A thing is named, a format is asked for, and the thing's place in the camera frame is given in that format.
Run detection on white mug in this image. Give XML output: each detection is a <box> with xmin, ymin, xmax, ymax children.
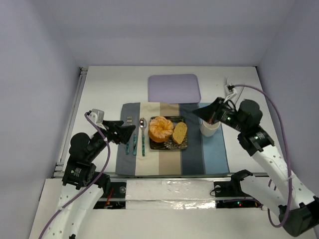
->
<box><xmin>200</xmin><ymin>120</ymin><xmax>220</xmax><ymax>137</ymax></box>

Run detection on orange frosted round cake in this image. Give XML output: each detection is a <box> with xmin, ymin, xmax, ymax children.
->
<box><xmin>149</xmin><ymin>116</ymin><xmax>174</xmax><ymax>143</ymax></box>

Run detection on yellow bread slice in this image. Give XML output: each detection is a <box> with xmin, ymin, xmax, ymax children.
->
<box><xmin>171</xmin><ymin>122</ymin><xmax>187</xmax><ymax>144</ymax></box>

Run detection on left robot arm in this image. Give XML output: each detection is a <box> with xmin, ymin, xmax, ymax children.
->
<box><xmin>39</xmin><ymin>120</ymin><xmax>136</xmax><ymax>239</ymax></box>

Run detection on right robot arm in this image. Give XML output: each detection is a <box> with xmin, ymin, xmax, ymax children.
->
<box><xmin>193</xmin><ymin>98</ymin><xmax>319</xmax><ymax>237</ymax></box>

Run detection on striped cloth placemat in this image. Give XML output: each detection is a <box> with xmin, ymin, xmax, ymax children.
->
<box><xmin>115</xmin><ymin>103</ymin><xmax>230</xmax><ymax>176</ymax></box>

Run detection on black floral square plate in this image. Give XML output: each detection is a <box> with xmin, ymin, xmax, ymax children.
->
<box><xmin>150</xmin><ymin>116</ymin><xmax>188</xmax><ymax>150</ymax></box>

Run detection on lilac plastic tray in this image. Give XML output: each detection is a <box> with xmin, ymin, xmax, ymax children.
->
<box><xmin>148</xmin><ymin>74</ymin><xmax>201</xmax><ymax>104</ymax></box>

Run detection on fork with teal handle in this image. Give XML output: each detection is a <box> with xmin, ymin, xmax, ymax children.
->
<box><xmin>125</xmin><ymin>116</ymin><xmax>133</xmax><ymax>155</ymax></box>

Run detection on knife with teal handle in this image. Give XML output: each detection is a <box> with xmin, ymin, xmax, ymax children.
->
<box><xmin>133</xmin><ymin>134</ymin><xmax>137</xmax><ymax>156</ymax></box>

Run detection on spoon with teal handle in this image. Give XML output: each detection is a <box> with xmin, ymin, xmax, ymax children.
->
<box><xmin>139</xmin><ymin>118</ymin><xmax>147</xmax><ymax>157</ymax></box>

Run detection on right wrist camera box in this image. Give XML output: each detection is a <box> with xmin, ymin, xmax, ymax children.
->
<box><xmin>224</xmin><ymin>77</ymin><xmax>237</xmax><ymax>102</ymax></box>

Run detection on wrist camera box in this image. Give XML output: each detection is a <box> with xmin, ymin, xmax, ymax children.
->
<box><xmin>88</xmin><ymin>109</ymin><xmax>104</xmax><ymax>124</ymax></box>
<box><xmin>224</xmin><ymin>77</ymin><xmax>237</xmax><ymax>102</ymax></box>

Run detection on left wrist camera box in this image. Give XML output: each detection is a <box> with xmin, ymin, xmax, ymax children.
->
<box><xmin>88</xmin><ymin>109</ymin><xmax>104</xmax><ymax>124</ymax></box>

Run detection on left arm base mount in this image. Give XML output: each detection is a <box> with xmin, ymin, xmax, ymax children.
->
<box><xmin>93</xmin><ymin>182</ymin><xmax>127</xmax><ymax>210</ymax></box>

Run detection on aluminium rail frame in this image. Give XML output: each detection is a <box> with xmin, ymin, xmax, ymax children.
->
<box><xmin>51</xmin><ymin>67</ymin><xmax>88</xmax><ymax>178</ymax></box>

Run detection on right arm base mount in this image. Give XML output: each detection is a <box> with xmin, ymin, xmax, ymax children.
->
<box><xmin>210</xmin><ymin>181</ymin><xmax>263</xmax><ymax>209</ymax></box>

